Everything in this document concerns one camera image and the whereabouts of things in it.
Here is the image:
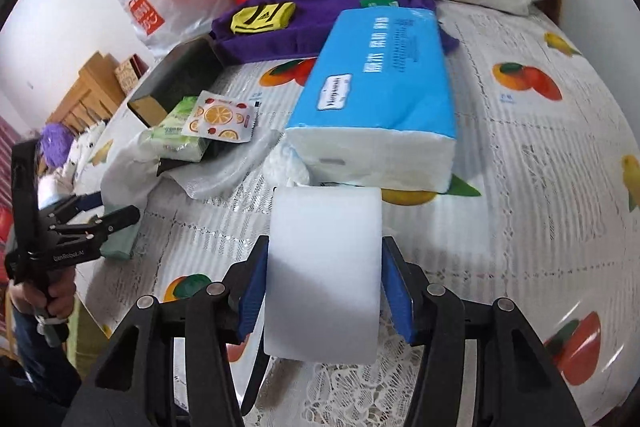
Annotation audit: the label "clear plastic bag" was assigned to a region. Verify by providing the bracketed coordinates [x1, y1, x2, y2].
[100, 127, 281, 218]

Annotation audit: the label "blue tissue pack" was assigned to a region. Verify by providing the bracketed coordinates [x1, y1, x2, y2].
[284, 7, 458, 194]

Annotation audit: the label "purple cloth bag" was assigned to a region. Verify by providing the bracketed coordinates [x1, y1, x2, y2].
[210, 0, 461, 64]

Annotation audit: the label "white plush toy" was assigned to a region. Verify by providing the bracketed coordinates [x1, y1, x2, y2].
[65, 122, 110, 182]

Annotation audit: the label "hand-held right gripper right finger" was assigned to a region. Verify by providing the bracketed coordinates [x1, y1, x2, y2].
[381, 236, 586, 427]

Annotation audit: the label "yellow pouch with black strap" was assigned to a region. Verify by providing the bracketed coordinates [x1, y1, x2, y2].
[230, 2, 297, 35]

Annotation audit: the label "wooden cabinet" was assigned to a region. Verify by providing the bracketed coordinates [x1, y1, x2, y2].
[47, 51, 151, 132]

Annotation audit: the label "white mesh pouch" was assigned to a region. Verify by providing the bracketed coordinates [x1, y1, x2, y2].
[262, 142, 312, 188]

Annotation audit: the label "green tissue packet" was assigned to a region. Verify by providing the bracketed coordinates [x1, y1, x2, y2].
[139, 96, 213, 162]

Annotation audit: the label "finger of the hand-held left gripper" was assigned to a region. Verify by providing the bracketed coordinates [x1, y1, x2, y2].
[37, 191, 103, 220]
[50, 205, 141, 248]

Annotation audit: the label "purple plush toy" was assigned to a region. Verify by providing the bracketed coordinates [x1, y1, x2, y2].
[40, 123, 76, 168]

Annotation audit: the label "pale green packet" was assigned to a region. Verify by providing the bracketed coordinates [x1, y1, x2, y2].
[102, 217, 142, 261]

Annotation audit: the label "orange-print wipes packet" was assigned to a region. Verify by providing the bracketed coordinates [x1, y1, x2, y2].
[181, 90, 258, 142]

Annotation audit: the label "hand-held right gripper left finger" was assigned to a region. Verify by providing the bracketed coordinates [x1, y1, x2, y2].
[60, 236, 271, 427]

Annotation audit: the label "person's dark pants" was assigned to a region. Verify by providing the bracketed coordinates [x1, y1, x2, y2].
[0, 307, 82, 427]

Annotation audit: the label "person's left hand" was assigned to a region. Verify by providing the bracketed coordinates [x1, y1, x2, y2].
[10, 267, 76, 323]

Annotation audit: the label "patterned brown box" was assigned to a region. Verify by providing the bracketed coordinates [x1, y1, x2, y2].
[114, 56, 147, 94]

